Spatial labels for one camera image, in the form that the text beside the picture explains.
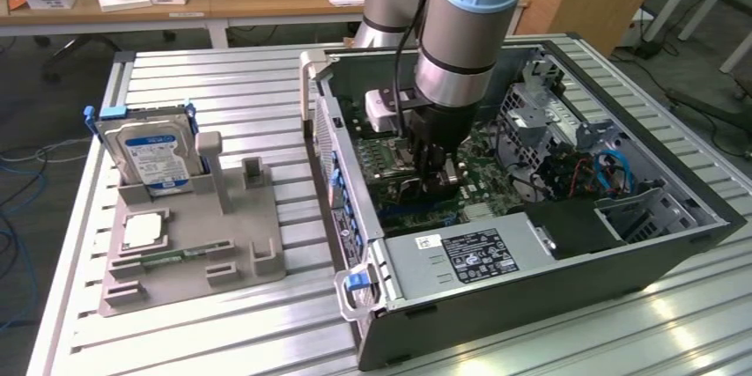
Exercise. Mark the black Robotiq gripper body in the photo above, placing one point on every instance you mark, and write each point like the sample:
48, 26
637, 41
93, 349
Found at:
446, 129

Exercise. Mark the black Nvidia graphics card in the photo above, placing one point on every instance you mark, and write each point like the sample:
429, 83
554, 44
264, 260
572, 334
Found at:
405, 193

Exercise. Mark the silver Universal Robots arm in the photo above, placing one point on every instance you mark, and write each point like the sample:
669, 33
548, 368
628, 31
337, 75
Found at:
457, 41

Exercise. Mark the grey metal disk bay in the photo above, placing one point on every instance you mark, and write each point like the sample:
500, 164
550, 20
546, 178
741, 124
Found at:
528, 120

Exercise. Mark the green motherboard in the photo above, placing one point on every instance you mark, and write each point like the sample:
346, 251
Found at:
493, 186

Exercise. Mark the silver chipset heatsink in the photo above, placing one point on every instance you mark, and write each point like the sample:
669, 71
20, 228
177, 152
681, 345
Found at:
480, 213

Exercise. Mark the grey power supply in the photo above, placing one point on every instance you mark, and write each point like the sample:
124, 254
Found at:
410, 261

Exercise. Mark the blue case latch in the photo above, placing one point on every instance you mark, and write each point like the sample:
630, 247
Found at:
354, 283

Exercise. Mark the black power adapter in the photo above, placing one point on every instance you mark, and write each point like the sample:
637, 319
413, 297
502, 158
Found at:
645, 49

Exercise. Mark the grey metal drive cage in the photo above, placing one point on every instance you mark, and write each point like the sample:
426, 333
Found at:
640, 217

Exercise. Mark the black open PC case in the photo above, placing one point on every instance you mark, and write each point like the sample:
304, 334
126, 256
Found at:
528, 305

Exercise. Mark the black stand foot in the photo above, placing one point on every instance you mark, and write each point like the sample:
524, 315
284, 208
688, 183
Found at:
722, 107

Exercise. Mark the grey printed parts rack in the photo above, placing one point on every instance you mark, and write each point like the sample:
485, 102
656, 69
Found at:
188, 226

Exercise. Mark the hard disk with blue caddy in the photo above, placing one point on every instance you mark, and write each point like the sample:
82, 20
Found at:
152, 156

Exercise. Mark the green RAM stick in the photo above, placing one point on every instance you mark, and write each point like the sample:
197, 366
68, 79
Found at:
170, 257

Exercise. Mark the silver CPU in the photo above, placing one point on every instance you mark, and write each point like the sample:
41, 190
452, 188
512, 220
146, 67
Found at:
142, 230

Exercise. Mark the black chair base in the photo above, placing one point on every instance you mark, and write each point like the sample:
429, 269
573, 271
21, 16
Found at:
78, 41

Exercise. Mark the orange small item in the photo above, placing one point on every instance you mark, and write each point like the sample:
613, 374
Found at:
17, 1

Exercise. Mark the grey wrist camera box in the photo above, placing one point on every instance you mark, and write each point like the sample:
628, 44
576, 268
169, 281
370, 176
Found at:
381, 114

